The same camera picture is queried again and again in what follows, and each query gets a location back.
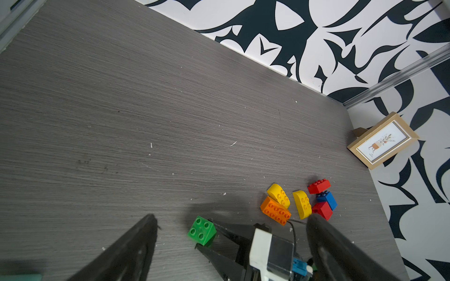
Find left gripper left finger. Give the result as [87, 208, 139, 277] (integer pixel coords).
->
[69, 214, 158, 281]

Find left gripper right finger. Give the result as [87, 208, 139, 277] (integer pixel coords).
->
[306, 214, 399, 281]

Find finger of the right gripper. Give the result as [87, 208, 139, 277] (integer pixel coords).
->
[210, 219, 271, 253]
[195, 244, 253, 281]

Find light green square lego brick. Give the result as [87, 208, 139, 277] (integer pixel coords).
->
[187, 216, 217, 247]

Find orange long lego brick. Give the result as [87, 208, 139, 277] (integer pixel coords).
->
[260, 197, 291, 226]

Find red square lego brick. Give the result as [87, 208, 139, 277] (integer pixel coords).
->
[312, 201, 333, 221]

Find yellow curved lego brick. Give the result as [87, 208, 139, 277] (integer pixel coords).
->
[292, 190, 312, 220]
[267, 183, 291, 209]

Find blue square lego brick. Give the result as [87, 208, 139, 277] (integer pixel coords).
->
[316, 190, 338, 211]

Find red flat lego brick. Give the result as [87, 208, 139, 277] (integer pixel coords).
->
[308, 179, 331, 194]

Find wooden picture frame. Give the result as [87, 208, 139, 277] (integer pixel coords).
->
[348, 112, 419, 170]

